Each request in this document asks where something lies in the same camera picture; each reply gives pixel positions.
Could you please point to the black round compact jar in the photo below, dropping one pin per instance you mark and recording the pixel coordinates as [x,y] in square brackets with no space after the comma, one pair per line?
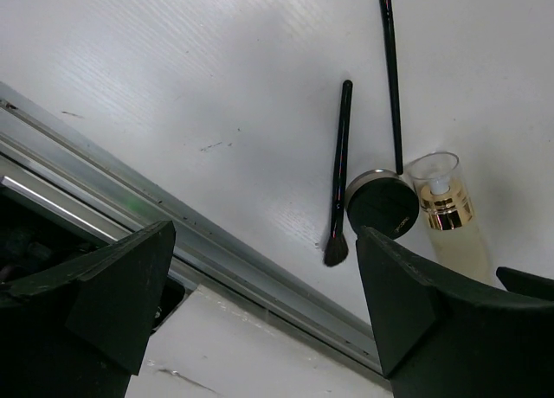
[381,200]

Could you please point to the black thin makeup brush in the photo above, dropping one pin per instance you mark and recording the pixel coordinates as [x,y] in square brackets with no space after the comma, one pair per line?
[389,41]

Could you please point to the black small makeup brush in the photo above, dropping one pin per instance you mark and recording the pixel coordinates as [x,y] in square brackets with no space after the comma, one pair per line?
[336,248]

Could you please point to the cream foundation bottle gold collar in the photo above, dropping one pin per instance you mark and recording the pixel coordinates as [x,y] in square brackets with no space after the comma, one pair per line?
[448,211]

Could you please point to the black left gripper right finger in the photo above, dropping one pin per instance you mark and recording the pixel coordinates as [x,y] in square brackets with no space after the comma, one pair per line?
[442,334]

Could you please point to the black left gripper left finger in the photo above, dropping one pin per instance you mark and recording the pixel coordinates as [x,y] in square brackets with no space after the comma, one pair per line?
[80,329]

